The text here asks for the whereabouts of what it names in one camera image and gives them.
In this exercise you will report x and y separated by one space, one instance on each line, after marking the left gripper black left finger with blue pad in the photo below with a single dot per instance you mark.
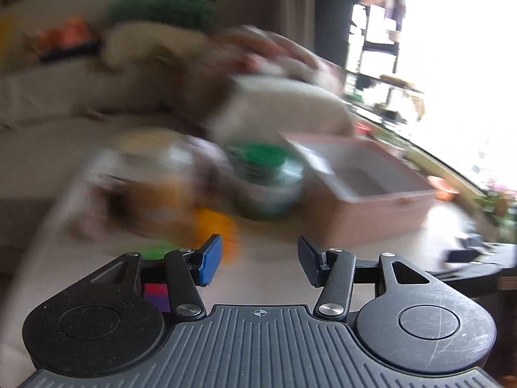
170 280

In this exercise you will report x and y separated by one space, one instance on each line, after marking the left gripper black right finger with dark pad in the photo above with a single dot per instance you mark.
335 271

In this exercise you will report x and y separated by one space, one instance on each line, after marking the brown furry plush toy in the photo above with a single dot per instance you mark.
102 212

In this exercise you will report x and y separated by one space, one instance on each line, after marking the pink storage box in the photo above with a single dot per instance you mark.
355 192

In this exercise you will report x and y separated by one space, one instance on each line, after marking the white lid amber jar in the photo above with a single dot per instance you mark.
156 170

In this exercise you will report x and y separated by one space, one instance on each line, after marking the green lid glass jar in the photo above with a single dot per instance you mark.
266 180

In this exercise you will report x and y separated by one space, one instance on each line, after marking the orange plastic basin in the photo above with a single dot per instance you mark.
444 191

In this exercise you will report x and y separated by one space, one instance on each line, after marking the metal plant shelf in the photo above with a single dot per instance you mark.
372 70

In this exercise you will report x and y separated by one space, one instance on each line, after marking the beige covered sofa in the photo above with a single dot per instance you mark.
233 107

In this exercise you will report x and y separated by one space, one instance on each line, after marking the pink patterned blanket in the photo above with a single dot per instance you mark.
254 51

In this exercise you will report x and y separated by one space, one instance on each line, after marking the cream folded blanket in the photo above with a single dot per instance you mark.
131 43

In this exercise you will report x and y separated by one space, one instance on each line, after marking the orange pink toy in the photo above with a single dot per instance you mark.
72 38

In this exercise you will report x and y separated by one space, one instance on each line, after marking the green plush cushion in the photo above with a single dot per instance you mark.
187 14

